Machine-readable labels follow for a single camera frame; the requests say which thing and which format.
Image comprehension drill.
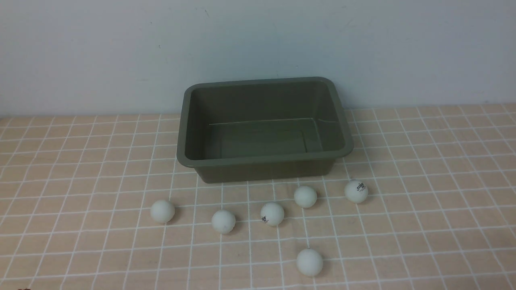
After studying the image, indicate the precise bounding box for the plain white ping-pong ball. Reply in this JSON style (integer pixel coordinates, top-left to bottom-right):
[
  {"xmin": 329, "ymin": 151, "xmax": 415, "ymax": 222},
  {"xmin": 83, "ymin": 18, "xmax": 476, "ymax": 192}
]
[{"xmin": 294, "ymin": 186, "xmax": 318, "ymax": 209}]

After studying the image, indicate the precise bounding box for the white ball with black logo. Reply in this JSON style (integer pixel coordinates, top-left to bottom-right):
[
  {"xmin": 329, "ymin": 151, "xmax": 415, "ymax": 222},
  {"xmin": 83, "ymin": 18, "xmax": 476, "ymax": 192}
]
[{"xmin": 260, "ymin": 202, "xmax": 285, "ymax": 226}]

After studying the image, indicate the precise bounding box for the olive green plastic bin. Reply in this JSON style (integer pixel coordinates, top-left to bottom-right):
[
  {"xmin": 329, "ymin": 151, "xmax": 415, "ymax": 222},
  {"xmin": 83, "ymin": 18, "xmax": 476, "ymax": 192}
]
[{"xmin": 176, "ymin": 77, "xmax": 354, "ymax": 183}]

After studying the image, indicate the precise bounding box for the peach checkered tablecloth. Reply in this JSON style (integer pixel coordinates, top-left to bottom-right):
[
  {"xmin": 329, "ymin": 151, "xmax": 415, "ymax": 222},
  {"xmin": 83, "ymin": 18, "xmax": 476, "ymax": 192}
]
[{"xmin": 0, "ymin": 104, "xmax": 516, "ymax": 290}]

